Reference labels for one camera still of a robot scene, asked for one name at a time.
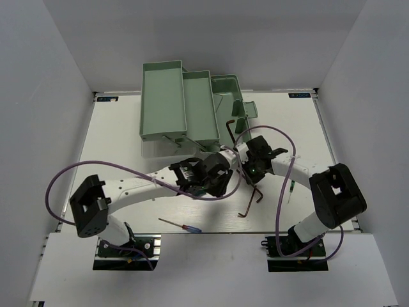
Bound brown hex key front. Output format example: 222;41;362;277
237;188;256;218

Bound thin green precision screwdriver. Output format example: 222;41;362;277
287;180;295;204

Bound long brown hex key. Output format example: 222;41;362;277
226;119;236;150

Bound mint green plastic toolbox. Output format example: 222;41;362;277
139;60;258;159

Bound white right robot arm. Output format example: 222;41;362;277
236;136;367;255

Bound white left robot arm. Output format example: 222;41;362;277
70;150;240;255

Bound blue red handled screwdriver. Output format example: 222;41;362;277
158;218;202;234

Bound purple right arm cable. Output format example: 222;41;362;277
233;124;345;259

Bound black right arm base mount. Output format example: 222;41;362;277
259;235;330;273

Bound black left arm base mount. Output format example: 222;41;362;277
93;235;161;271

